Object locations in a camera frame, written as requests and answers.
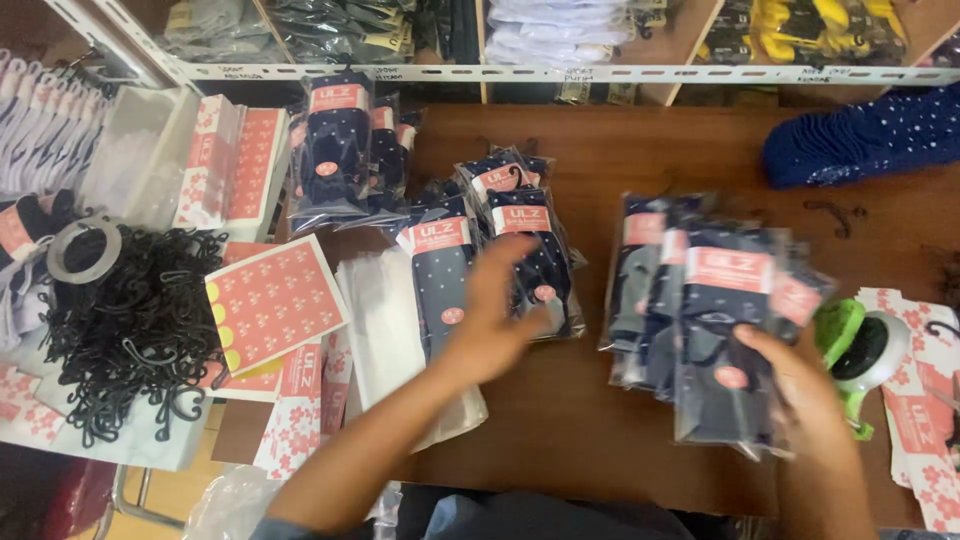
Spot navy dotted sock packet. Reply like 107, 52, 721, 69
395, 216, 485, 365
369, 93, 405, 219
454, 147, 556, 202
288, 70, 376, 230
483, 186, 588, 340

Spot pile of loose navy socks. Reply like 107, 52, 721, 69
760, 81, 960, 190

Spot shelf with packed socks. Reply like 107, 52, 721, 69
45, 0, 960, 108

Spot pink floral header cards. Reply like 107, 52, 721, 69
253, 328, 355, 481

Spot grey tape roll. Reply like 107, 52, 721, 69
46, 216, 123, 285

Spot stack of pink sticker sheets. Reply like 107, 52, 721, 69
174, 93, 292, 243

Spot person's right hand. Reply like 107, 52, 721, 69
732, 322, 865, 460

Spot stack of clear plastic bags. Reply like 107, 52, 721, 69
335, 247, 490, 454

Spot single black plastic hook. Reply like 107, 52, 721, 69
801, 198, 869, 241

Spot pink round sticker sheet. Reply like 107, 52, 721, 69
204, 234, 351, 378

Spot bundle of packaged navy socks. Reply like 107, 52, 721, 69
597, 190, 839, 462

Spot heap of black plastic hooks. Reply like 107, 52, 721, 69
37, 223, 229, 447

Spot white open box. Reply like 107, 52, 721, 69
78, 85, 202, 228

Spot pile of pink floral cards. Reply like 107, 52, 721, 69
853, 287, 960, 535

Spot person's left hand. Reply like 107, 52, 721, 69
447, 235, 558, 385

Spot row of white socks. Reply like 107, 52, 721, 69
0, 48, 110, 198

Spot green white tape dispenser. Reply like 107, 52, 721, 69
813, 297, 914, 442

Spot black sock packet pink label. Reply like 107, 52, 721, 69
0, 189, 78, 273

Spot red chair with metal frame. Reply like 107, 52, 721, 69
0, 444, 189, 540

